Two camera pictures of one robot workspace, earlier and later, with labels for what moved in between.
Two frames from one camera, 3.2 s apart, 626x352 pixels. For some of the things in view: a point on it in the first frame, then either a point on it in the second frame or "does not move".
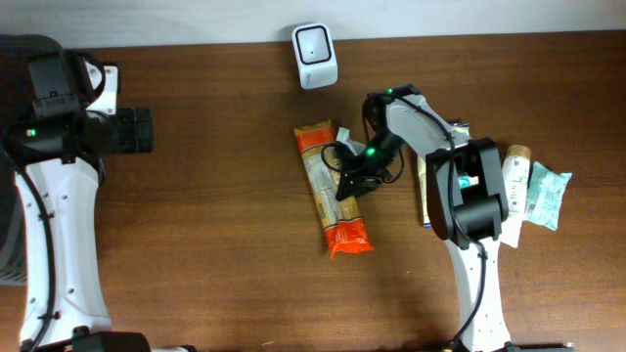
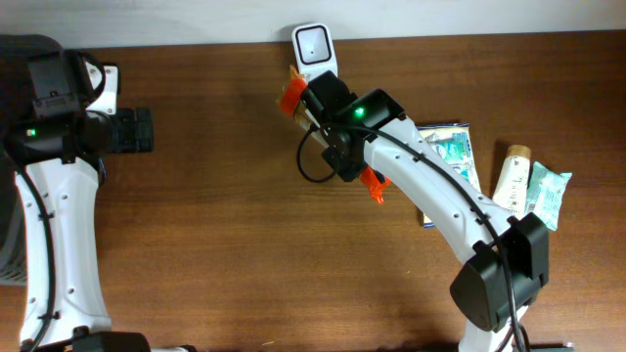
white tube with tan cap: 515,165 does not move
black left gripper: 130,140 does not move
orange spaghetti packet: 344,229 -> 290,94
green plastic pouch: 545,196 does not move
